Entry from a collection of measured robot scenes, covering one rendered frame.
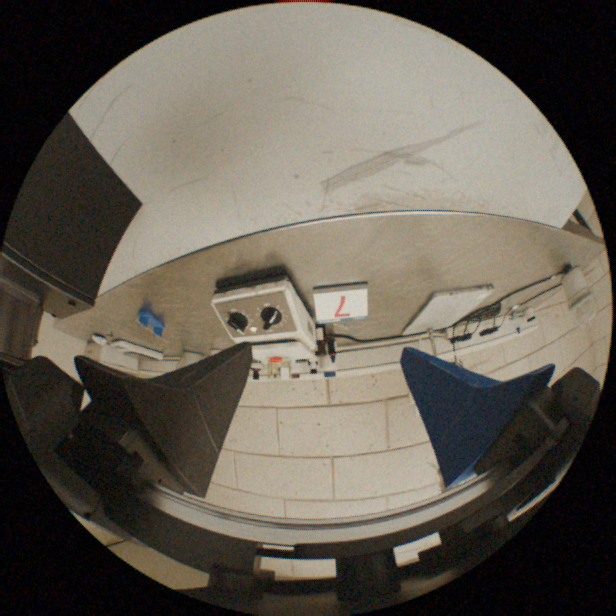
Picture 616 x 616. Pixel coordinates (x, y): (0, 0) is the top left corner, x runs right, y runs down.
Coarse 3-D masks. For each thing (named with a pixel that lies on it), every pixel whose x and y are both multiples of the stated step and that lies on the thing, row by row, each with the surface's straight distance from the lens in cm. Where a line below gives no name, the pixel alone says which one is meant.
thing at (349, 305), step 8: (328, 296) 33; (336, 296) 33; (344, 296) 34; (352, 296) 34; (360, 296) 34; (320, 304) 34; (328, 304) 34; (336, 304) 34; (344, 304) 34; (352, 304) 34; (360, 304) 35; (320, 312) 34; (328, 312) 35; (336, 312) 35; (344, 312) 35; (352, 312) 35; (360, 312) 35
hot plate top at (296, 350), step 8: (272, 344) 33; (280, 344) 32; (288, 344) 32; (296, 344) 31; (256, 352) 35; (264, 352) 35; (272, 352) 35; (280, 352) 35; (288, 352) 35; (296, 352) 36; (304, 352) 36; (312, 352) 41; (264, 360) 44
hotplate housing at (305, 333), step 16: (224, 288) 32; (240, 288) 30; (256, 288) 28; (272, 288) 27; (288, 288) 27; (304, 320) 33; (256, 336) 33; (272, 336) 33; (288, 336) 32; (304, 336) 34
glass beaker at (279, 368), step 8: (272, 360) 38; (280, 360) 38; (288, 360) 39; (272, 368) 38; (280, 368) 38; (288, 368) 38; (272, 376) 38; (280, 376) 37; (288, 376) 38; (272, 384) 38; (280, 384) 37; (288, 384) 38; (272, 392) 38; (280, 392) 43; (288, 392) 38
